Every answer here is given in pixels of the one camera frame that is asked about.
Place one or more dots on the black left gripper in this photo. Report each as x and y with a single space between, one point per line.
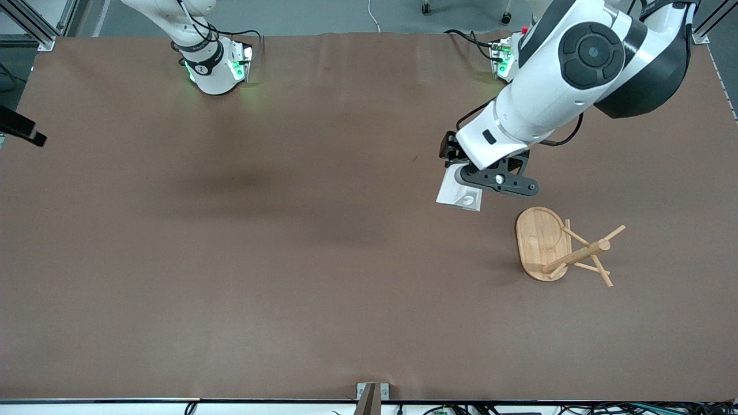
449 147

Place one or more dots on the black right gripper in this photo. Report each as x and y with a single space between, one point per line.
15 121

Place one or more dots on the white faceted cup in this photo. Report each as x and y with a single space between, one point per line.
452 193

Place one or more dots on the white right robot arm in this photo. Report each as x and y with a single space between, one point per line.
210 75

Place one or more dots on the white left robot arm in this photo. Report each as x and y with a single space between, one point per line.
576 75

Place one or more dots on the wooden cup rack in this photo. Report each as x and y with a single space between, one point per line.
539 242

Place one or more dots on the brown table cover mat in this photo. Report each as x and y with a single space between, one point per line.
230 259

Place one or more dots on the aluminium frame extrusion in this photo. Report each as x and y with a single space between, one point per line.
40 36
700 36
72 14

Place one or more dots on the metal table bracket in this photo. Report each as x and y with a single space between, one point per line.
372 397

